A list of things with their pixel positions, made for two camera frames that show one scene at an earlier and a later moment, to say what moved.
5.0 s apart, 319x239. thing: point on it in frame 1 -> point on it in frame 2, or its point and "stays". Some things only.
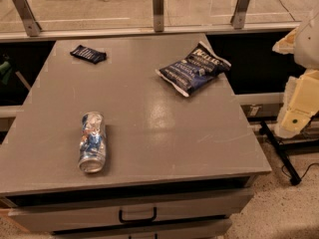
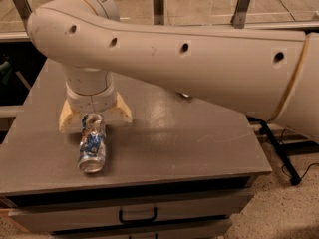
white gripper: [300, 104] -> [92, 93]
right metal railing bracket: [238, 18] stays
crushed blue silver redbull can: [93, 144] stays
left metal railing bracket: [26, 13] stays
